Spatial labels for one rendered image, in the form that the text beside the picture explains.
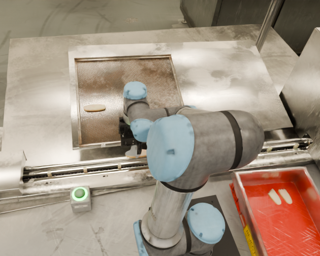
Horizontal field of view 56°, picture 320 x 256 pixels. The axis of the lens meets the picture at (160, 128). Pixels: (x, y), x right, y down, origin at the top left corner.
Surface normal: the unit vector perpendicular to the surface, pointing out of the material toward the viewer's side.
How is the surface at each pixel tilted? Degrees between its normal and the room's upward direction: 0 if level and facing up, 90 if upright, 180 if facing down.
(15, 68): 0
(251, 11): 90
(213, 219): 11
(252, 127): 28
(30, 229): 0
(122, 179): 0
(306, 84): 90
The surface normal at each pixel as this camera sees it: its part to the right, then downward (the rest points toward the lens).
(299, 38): 0.22, 0.75
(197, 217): 0.28, -0.63
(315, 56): -0.98, 0.09
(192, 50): 0.13, -0.51
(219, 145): 0.29, 0.04
